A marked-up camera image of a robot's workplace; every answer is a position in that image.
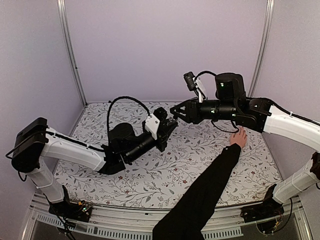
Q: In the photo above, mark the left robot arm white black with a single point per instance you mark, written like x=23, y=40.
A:
x=38, y=141

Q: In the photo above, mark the right aluminium frame post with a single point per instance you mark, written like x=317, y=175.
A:
x=268, y=17

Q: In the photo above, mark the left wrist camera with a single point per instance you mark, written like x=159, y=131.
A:
x=153, y=121

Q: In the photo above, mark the floral patterned table mat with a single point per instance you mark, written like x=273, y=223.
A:
x=159, y=179

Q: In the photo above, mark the left aluminium frame post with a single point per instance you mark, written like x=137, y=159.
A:
x=62, y=12

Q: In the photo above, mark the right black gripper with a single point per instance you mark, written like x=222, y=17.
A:
x=191, y=113

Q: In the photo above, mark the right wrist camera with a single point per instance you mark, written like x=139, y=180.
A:
x=195, y=85

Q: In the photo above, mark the person's bare hand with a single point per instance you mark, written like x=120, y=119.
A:
x=239, y=138

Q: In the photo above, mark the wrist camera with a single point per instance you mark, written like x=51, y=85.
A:
x=195, y=85
x=153, y=121

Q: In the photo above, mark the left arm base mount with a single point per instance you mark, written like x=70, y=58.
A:
x=80, y=211

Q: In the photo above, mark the aluminium frame post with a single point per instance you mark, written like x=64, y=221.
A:
x=268, y=17
x=62, y=12

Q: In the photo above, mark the black sleeved forearm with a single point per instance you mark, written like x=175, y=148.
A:
x=187, y=218

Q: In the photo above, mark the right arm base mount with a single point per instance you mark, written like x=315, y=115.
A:
x=267, y=209

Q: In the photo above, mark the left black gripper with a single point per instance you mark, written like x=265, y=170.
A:
x=164, y=132

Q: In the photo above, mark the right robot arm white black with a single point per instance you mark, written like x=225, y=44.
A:
x=260, y=114

